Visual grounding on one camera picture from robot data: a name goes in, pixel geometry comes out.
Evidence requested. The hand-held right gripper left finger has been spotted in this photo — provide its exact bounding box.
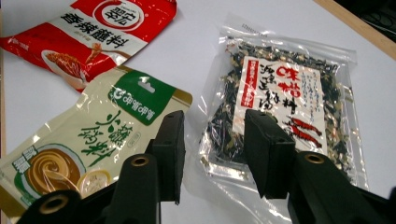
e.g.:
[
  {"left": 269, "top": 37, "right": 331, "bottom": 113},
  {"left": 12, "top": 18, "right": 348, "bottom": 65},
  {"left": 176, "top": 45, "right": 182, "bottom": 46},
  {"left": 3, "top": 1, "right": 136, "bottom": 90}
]
[{"left": 151, "top": 110, "right": 187, "bottom": 205}]

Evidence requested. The red seasoning packet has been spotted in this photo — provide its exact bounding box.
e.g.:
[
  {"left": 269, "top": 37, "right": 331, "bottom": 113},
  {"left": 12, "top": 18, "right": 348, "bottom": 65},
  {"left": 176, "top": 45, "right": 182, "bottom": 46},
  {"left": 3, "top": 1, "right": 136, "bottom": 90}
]
[{"left": 0, "top": 0, "right": 177, "bottom": 93}]

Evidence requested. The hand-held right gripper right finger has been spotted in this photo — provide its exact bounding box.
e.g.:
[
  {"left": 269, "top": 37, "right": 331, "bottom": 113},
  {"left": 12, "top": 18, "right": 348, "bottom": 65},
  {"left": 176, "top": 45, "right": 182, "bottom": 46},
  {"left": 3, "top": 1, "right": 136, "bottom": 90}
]
[{"left": 244, "top": 108, "right": 297, "bottom": 200}]

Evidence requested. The beige and green sauce packet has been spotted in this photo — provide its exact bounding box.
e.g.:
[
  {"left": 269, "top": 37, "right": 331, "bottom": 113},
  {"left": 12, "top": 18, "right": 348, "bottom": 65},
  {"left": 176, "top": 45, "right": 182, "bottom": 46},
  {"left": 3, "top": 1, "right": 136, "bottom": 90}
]
[{"left": 0, "top": 64, "right": 193, "bottom": 218}]

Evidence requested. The clear dried seaweed packet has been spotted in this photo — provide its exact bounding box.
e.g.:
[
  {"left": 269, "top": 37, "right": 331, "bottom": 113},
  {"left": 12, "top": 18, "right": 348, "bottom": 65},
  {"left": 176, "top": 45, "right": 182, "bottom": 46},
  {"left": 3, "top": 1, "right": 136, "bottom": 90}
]
[{"left": 183, "top": 13, "right": 370, "bottom": 224}]

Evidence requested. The white paper sheet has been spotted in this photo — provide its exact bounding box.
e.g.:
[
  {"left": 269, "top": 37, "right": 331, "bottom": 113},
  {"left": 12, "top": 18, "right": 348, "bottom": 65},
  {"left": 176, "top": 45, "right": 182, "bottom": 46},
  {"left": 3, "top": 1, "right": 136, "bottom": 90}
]
[{"left": 0, "top": 0, "right": 396, "bottom": 224}]

